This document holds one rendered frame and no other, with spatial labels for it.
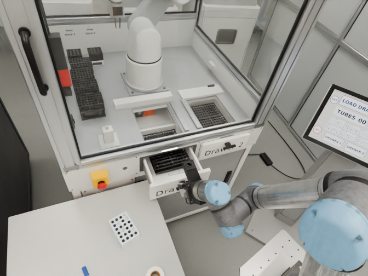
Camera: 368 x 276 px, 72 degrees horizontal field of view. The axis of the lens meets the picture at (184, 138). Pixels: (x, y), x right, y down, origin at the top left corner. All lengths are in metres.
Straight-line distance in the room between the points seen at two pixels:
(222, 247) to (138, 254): 1.00
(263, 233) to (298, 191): 1.41
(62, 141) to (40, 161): 1.48
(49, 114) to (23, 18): 0.30
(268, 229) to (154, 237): 1.20
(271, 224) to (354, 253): 1.68
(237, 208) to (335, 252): 0.38
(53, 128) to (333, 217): 0.83
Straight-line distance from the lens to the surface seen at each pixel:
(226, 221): 0.85
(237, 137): 1.35
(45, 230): 1.25
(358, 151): 1.53
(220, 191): 0.80
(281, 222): 2.25
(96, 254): 1.16
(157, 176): 1.22
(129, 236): 1.13
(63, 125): 0.96
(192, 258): 1.96
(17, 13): 0.75
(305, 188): 0.74
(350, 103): 1.52
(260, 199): 0.86
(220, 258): 2.01
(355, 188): 0.59
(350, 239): 0.53
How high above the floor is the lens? 1.85
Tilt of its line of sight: 47 degrees down
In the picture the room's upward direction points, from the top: 11 degrees clockwise
